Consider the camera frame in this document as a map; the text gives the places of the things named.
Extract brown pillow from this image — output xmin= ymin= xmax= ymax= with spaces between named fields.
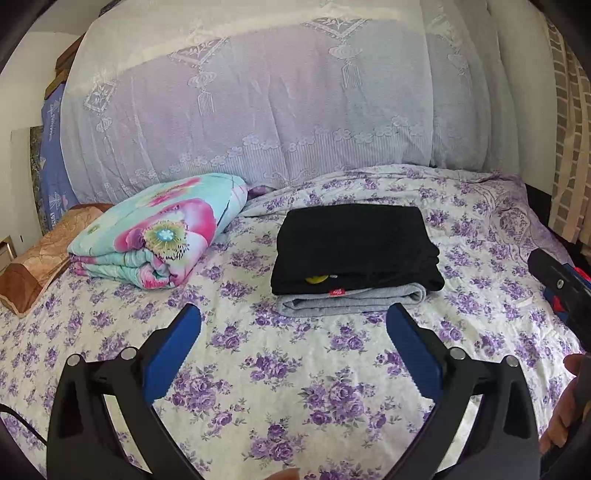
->
xmin=0 ymin=203 xmax=112 ymax=318

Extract white lace bed headboard cover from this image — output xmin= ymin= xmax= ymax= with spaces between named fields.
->
xmin=60 ymin=1 xmax=519 ymax=203

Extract person's right hand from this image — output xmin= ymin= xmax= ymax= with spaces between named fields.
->
xmin=539 ymin=354 xmax=588 ymax=455

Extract black pants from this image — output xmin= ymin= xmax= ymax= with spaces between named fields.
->
xmin=270 ymin=204 xmax=445 ymax=296

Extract blue poster on wall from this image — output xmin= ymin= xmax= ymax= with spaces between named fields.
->
xmin=40 ymin=84 xmax=78 ymax=230

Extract floral folded blanket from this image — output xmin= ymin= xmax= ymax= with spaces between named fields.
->
xmin=68 ymin=173 xmax=249 ymax=290

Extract beige checkered curtain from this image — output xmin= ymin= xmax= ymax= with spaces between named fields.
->
xmin=545 ymin=20 xmax=590 ymax=247

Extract grey folded garment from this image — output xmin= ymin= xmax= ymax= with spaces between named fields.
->
xmin=276 ymin=283 xmax=428 ymax=318

